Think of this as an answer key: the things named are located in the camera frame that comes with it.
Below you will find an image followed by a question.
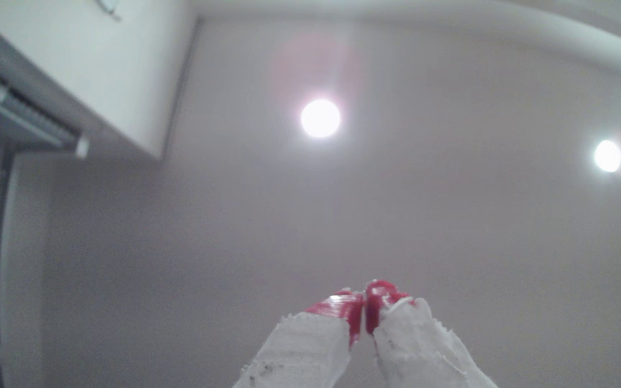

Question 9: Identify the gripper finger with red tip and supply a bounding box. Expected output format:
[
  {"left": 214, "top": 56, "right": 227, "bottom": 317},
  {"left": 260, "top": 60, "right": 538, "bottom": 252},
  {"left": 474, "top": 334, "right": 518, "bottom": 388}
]
[
  {"left": 366, "top": 279, "right": 500, "bottom": 388},
  {"left": 232, "top": 291, "right": 365, "bottom": 388}
]

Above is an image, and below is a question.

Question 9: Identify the round ceiling lamp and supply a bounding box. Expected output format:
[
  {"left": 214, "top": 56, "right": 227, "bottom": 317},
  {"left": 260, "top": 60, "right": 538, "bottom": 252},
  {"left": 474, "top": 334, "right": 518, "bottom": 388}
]
[
  {"left": 593, "top": 140, "right": 621, "bottom": 173},
  {"left": 300, "top": 98, "right": 342, "bottom": 139}
]

